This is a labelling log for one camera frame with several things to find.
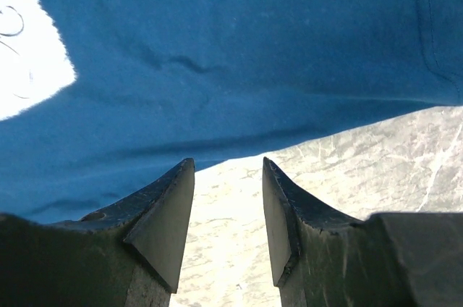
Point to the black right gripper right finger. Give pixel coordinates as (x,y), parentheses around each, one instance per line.
(284,204)

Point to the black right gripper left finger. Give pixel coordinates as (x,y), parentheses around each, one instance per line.
(133,246)

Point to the blue t-shirt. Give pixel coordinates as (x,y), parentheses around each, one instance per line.
(101,97)

